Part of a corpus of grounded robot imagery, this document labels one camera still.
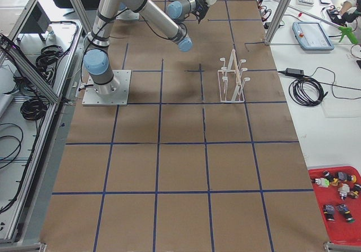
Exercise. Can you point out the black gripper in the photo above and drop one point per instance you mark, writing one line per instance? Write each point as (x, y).
(200, 0)

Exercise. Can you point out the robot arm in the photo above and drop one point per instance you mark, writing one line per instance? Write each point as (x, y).
(169, 22)

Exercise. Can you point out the blue teach pendant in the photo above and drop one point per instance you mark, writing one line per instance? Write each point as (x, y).
(311, 36)

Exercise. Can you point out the black power adapter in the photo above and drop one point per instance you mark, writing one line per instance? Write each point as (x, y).
(293, 72)

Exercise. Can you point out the green plastic clamp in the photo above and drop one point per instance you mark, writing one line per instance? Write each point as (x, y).
(348, 32)

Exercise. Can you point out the man in white shirt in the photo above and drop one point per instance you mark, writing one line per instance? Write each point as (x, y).
(347, 17)

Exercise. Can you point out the red parts tray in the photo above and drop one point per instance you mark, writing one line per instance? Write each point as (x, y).
(337, 191)

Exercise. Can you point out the white wire cup rack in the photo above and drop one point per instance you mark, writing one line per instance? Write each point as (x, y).
(231, 81)

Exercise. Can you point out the aluminium frame post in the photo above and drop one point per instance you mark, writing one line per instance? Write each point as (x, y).
(282, 6)

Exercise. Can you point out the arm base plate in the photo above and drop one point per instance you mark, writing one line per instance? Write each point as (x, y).
(114, 93)

